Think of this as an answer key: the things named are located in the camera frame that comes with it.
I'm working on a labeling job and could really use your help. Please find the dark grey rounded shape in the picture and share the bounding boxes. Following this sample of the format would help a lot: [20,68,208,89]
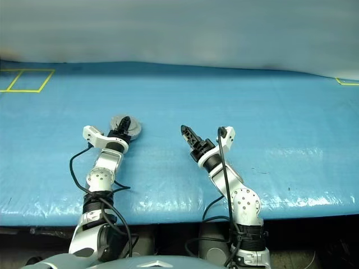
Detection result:
[198,224,233,262]
[131,234,155,256]

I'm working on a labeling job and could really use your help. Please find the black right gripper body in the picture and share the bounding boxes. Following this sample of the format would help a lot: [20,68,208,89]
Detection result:
[189,138,217,163]

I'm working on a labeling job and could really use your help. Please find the grey robot torso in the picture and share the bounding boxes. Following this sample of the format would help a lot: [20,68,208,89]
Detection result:
[27,253,228,269]

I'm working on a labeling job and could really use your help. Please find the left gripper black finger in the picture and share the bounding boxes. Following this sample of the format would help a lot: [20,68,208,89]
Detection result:
[115,115,132,132]

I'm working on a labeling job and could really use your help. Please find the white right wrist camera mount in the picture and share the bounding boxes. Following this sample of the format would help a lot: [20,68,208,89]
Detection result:
[197,126,236,169]

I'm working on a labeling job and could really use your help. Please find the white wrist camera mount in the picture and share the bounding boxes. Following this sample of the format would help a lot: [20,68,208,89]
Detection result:
[197,126,236,169]
[82,125,130,154]

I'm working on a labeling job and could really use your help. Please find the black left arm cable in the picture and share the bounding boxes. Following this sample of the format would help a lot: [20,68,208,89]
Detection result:
[69,143,140,258]

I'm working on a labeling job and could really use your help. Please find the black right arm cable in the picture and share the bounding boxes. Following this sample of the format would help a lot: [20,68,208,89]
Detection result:
[184,126,242,268]

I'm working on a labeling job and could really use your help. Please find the blue table cover sheet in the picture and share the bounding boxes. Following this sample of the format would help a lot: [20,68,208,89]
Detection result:
[0,61,359,226]

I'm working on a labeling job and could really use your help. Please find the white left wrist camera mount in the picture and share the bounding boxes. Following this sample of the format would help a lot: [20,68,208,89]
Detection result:
[82,125,130,154]

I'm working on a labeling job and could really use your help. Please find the yellow tape rectangle marking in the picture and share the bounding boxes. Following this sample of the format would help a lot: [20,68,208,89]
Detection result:
[0,69,56,93]

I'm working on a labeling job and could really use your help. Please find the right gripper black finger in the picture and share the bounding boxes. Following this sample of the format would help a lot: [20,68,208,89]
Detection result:
[180,124,203,150]

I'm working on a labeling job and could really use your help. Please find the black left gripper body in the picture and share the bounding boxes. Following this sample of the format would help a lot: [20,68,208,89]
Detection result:
[108,128,132,140]

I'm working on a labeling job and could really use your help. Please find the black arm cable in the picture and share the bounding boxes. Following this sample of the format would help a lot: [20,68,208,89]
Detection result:
[184,126,242,268]
[69,143,140,258]

